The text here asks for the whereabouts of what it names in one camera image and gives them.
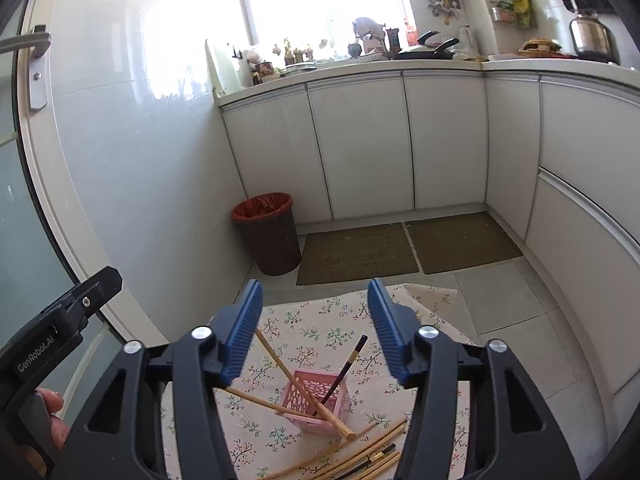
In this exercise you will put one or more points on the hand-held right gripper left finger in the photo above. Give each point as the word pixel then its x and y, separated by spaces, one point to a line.
pixel 245 330

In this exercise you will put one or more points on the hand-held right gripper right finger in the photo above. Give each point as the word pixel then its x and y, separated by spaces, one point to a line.
pixel 387 330

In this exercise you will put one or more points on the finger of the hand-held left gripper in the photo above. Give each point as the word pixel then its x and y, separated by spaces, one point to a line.
pixel 97 287

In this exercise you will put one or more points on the pink plastic basket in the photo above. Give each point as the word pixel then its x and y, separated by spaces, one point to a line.
pixel 342 412

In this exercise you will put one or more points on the wooden chopstick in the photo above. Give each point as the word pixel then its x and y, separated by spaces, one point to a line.
pixel 345 447
pixel 362 454
pixel 336 421
pixel 385 462
pixel 255 399

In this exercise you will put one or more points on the person's left hand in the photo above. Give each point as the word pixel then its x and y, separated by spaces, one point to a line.
pixel 52 410

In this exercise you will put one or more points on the floral cloth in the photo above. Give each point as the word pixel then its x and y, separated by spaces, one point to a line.
pixel 305 320

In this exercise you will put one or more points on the brown floor mat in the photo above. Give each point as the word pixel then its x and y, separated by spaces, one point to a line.
pixel 465 242
pixel 355 255

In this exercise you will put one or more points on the brown trash bin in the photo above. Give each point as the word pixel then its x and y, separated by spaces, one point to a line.
pixel 270 245

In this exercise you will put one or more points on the frosted glass door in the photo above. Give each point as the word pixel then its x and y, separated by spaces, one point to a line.
pixel 20 220

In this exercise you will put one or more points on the white kitchen cabinet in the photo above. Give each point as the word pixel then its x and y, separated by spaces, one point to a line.
pixel 575 210
pixel 370 150

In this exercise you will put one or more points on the pale cutting board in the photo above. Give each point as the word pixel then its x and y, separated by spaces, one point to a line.
pixel 222 70

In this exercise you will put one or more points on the metal pot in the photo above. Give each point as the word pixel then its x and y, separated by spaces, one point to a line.
pixel 298 70

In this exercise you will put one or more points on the black frying pan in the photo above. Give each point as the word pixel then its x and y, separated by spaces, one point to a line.
pixel 425 52

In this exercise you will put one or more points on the dark box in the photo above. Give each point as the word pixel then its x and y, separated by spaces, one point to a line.
pixel 394 39

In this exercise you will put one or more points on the red bottle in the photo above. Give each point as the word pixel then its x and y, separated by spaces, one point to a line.
pixel 411 35

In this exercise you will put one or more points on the white dish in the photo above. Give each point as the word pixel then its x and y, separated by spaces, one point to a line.
pixel 502 57

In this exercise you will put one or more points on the clear plastic pitcher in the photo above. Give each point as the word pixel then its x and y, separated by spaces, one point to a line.
pixel 466 40

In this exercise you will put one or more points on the horse figurine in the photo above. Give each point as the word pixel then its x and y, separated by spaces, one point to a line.
pixel 367 27

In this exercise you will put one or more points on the woven basket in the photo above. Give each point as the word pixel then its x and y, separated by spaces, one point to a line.
pixel 540 46

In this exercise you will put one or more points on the window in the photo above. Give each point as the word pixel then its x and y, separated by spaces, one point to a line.
pixel 320 0

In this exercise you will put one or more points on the yellow packet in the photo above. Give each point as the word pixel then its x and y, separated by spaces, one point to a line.
pixel 523 10

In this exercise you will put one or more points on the steel kettle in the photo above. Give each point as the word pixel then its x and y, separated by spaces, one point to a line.
pixel 590 35

